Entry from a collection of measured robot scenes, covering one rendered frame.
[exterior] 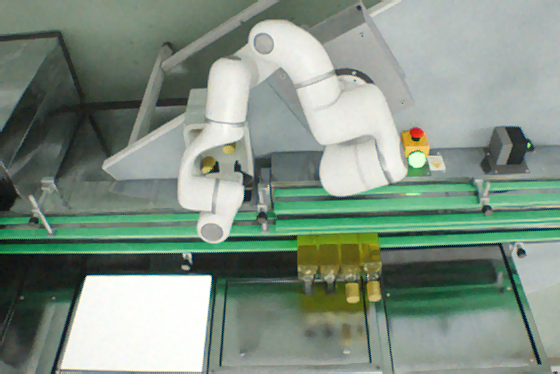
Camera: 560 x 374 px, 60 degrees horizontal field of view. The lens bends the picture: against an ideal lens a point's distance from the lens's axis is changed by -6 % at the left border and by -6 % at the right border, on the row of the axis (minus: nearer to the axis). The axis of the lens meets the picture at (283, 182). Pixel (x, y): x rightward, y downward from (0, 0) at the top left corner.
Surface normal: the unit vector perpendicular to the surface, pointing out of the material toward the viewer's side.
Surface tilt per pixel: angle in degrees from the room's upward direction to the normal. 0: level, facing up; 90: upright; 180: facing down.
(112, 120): 90
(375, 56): 5
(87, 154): 90
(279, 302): 90
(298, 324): 90
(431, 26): 0
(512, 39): 0
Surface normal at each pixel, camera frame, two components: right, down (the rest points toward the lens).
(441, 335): -0.04, -0.71
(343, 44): -0.07, 0.69
